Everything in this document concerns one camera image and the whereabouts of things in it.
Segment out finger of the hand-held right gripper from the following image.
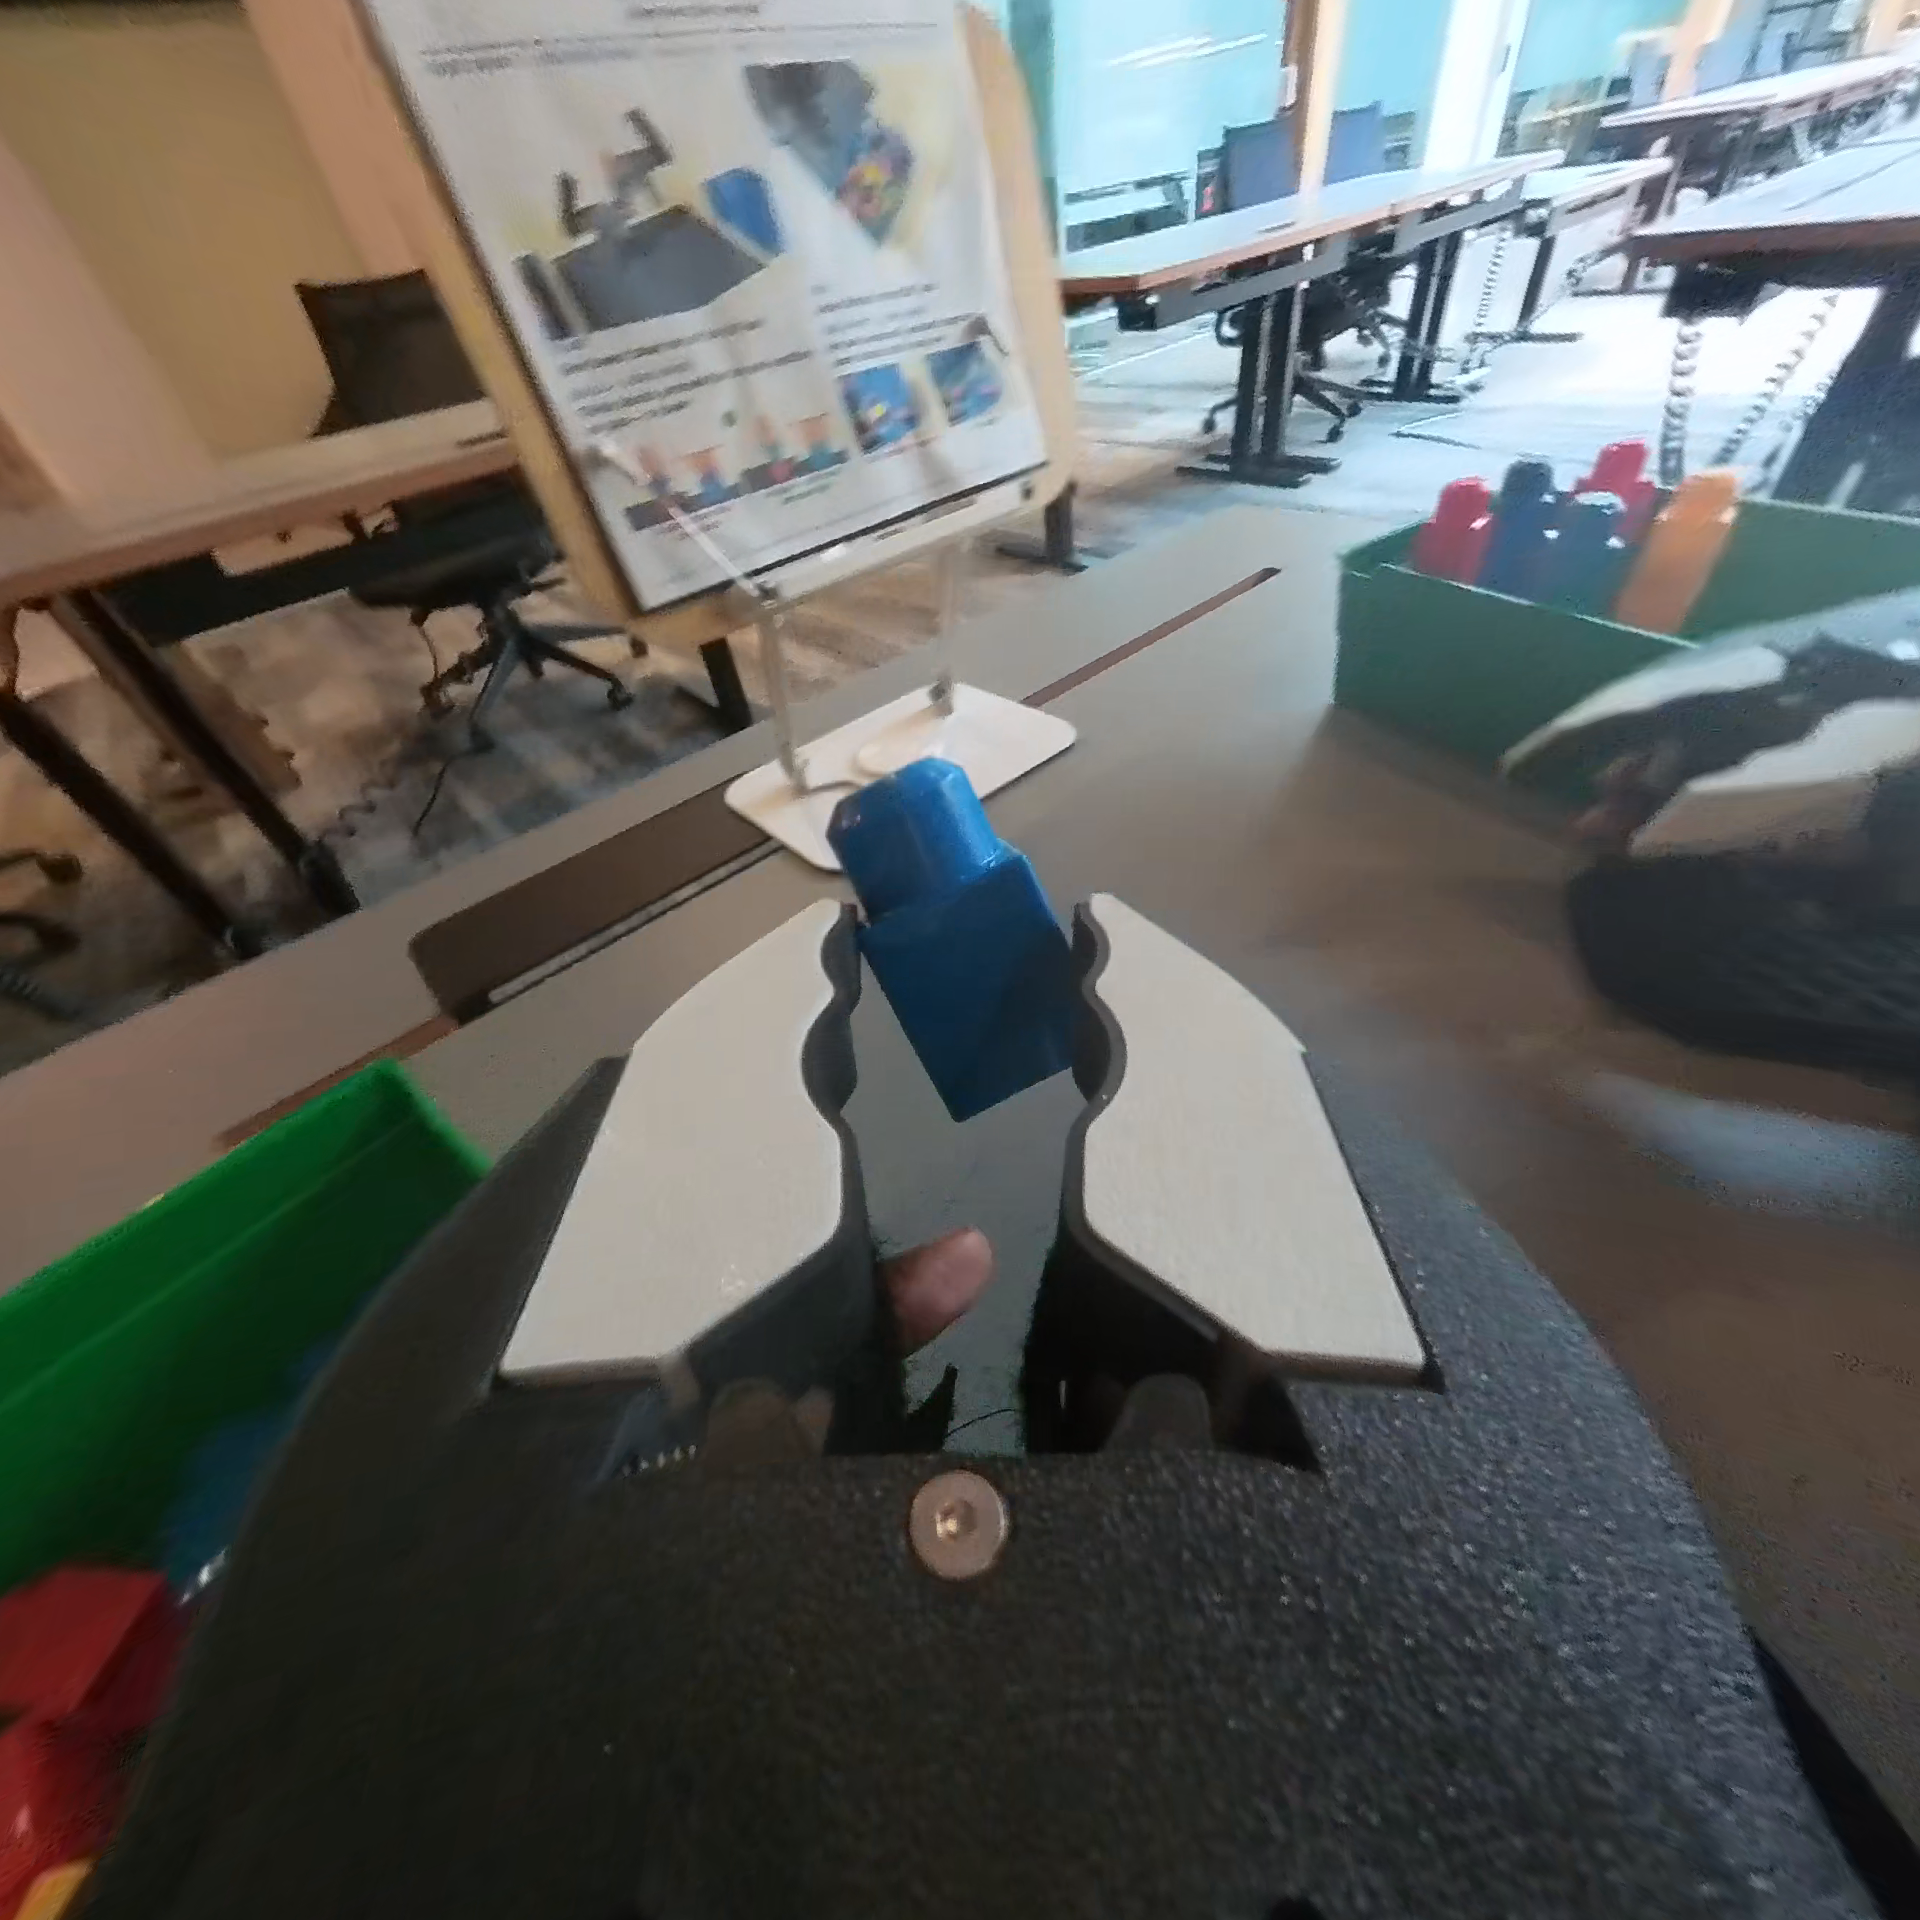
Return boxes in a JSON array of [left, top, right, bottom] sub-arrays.
[[1499, 589, 1920, 779], [1623, 696, 1920, 865]]

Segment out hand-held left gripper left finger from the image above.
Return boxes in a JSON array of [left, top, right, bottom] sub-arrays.
[[497, 897, 876, 1386]]

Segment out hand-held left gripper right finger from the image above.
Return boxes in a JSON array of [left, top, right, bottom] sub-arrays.
[[1056, 891, 1431, 1386]]

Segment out orange mega block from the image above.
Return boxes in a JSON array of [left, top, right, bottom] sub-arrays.
[[1614, 468, 1743, 636]]

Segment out green plastic bin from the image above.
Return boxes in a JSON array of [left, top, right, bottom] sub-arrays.
[[1335, 496, 1920, 798], [0, 1057, 495, 1600]]

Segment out person's left hand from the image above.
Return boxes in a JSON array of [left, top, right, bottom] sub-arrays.
[[876, 1227, 998, 1353]]

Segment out black quilted wrist rest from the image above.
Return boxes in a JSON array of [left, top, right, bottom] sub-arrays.
[[1563, 849, 1920, 1078]]

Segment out brown top office desk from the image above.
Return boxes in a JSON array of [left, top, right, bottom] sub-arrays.
[[1056, 150, 1568, 489], [1627, 142, 1920, 520]]

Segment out pale top office desk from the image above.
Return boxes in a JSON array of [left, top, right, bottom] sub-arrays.
[[0, 397, 751, 963]]

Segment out instruction sheet on stand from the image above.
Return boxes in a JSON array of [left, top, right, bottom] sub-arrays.
[[247, 0, 1078, 657]]

